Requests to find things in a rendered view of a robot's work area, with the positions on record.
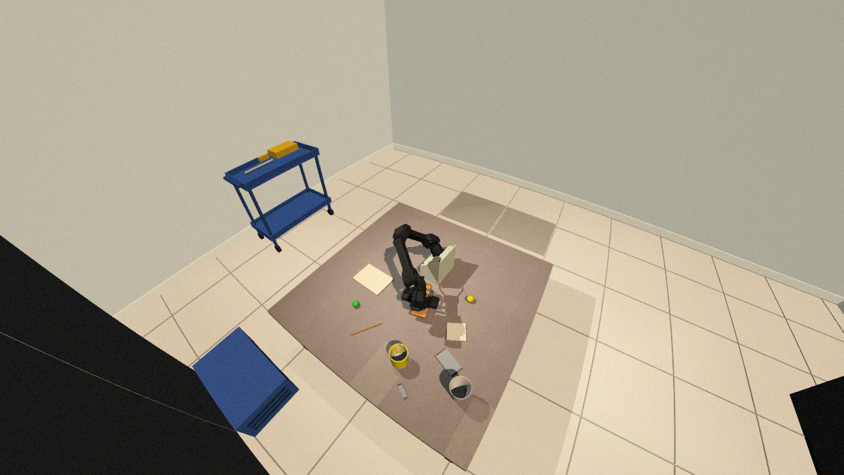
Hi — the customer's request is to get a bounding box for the yellow cup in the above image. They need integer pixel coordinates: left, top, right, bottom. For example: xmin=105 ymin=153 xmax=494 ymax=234
xmin=389 ymin=343 xmax=408 ymax=369

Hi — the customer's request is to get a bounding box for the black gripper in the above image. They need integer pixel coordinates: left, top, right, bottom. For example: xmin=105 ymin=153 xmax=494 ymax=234
xmin=401 ymin=289 xmax=440 ymax=309

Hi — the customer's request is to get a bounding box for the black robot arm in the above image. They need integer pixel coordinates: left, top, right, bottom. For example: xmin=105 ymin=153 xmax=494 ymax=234
xmin=393 ymin=224 xmax=445 ymax=311

